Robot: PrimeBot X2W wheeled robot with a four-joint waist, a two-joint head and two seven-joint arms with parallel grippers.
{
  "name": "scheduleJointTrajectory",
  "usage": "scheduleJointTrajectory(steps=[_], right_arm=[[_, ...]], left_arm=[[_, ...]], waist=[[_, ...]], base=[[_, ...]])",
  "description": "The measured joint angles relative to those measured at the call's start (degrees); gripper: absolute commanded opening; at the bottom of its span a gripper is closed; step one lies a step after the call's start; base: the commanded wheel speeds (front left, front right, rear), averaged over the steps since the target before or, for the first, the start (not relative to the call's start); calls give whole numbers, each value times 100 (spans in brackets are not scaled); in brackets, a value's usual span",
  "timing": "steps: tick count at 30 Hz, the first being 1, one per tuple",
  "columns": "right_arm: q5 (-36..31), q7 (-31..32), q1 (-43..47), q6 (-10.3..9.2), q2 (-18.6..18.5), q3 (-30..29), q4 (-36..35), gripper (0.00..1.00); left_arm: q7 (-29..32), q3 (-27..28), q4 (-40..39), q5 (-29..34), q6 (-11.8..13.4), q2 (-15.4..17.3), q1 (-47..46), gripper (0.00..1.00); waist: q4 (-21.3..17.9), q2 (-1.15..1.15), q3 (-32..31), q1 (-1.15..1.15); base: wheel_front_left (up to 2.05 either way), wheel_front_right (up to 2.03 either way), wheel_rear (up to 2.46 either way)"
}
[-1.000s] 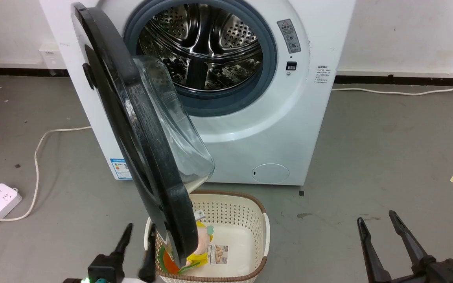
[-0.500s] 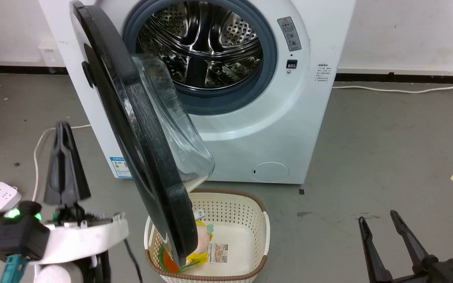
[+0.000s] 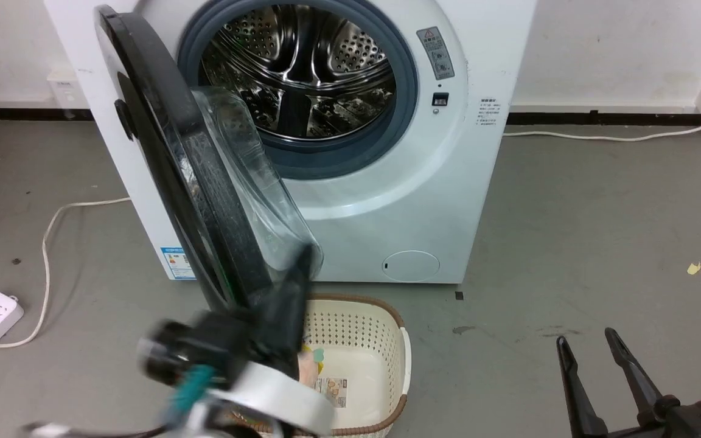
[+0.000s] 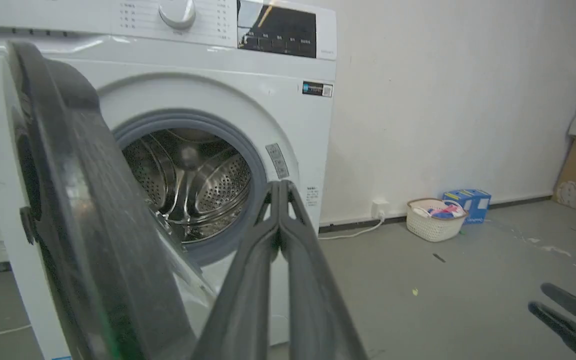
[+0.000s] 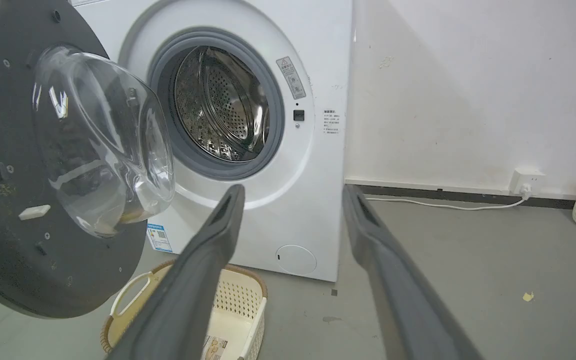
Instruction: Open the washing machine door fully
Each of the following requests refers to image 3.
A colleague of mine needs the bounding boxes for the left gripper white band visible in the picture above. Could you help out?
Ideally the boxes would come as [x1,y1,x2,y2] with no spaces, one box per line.
[204,243,337,437]

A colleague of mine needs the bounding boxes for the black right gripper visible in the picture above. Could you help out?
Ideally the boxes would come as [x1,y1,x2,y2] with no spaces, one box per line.
[556,327,701,438]

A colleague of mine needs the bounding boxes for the black round washing machine door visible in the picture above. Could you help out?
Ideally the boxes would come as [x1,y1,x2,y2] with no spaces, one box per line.
[94,5,325,314]

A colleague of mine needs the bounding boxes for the grey rubber door gasket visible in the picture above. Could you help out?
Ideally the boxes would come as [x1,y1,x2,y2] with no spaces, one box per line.
[176,0,419,181]

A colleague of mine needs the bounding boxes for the white front-load washing machine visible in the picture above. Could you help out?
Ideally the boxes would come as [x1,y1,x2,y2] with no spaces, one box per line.
[43,0,537,285]

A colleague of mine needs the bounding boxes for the steel washing machine drum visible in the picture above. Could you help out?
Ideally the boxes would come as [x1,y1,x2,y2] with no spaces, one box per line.
[200,4,397,142]

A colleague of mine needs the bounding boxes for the peach soft toy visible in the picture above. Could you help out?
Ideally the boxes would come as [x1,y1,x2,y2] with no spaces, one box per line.
[298,344,327,390]

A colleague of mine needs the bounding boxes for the cream perforated laundry basket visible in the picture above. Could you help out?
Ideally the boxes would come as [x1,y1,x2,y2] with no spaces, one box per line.
[229,294,413,438]

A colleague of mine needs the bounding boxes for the printed label card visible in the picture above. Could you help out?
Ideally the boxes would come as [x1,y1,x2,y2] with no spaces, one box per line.
[314,377,349,409]

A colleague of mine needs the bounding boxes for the blue energy label sticker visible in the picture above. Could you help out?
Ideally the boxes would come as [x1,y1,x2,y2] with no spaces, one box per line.
[161,246,197,281]

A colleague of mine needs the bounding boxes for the round drain filter cover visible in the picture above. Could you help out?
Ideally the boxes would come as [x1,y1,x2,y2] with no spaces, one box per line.
[382,250,441,283]

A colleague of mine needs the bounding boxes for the grey warning sticker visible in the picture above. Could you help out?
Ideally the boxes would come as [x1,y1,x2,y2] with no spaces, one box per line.
[417,26,456,81]

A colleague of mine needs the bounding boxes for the teal left gripper cable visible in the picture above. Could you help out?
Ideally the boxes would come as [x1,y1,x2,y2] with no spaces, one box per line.
[168,364,216,423]

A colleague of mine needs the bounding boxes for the white power strip cable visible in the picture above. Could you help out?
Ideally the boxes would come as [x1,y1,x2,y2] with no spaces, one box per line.
[0,196,133,350]

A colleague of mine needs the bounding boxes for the white washing machine power cable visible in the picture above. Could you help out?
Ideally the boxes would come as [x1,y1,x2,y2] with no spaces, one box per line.
[502,118,701,143]

